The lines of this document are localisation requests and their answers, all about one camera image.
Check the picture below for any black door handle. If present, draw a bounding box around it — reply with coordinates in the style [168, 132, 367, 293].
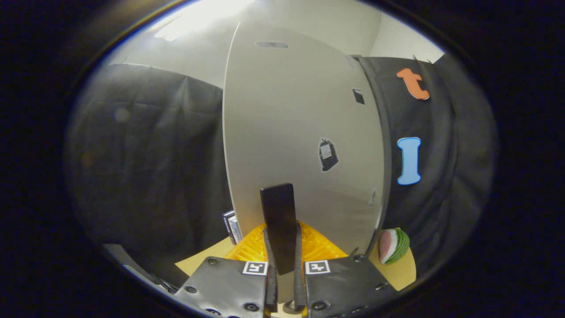
[260, 183, 297, 275]

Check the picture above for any toy watermelon slice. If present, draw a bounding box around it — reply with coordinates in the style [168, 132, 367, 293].
[378, 228, 410, 265]

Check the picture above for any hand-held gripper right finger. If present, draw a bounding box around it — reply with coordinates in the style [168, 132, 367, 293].
[294, 221, 398, 318]

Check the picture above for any white shoe cabinet door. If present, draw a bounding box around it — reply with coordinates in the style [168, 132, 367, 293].
[222, 20, 385, 305]

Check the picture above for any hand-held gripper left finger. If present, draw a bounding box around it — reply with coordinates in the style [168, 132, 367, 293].
[174, 223, 279, 318]

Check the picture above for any stack of books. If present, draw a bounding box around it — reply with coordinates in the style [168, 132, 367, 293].
[222, 210, 243, 245]

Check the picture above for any black backdrop cloth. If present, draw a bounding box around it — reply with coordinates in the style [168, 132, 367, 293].
[66, 55, 499, 283]

